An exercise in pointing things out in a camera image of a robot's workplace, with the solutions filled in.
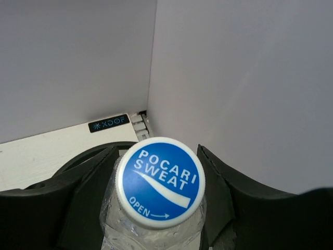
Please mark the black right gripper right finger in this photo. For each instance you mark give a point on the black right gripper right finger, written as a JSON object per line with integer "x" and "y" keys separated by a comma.
{"x": 243, "y": 213}

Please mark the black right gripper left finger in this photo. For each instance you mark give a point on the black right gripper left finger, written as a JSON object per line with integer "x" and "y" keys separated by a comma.
{"x": 61, "y": 212}

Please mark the clear bottle blue Pocari cap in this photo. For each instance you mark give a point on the clear bottle blue Pocari cap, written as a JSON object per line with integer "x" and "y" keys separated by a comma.
{"x": 154, "y": 198}

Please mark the white bin black rim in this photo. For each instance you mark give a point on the white bin black rim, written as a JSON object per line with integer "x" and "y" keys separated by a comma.
{"x": 86, "y": 155}

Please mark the black XDOF label right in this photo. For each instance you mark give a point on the black XDOF label right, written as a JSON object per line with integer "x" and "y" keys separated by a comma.
{"x": 108, "y": 123}

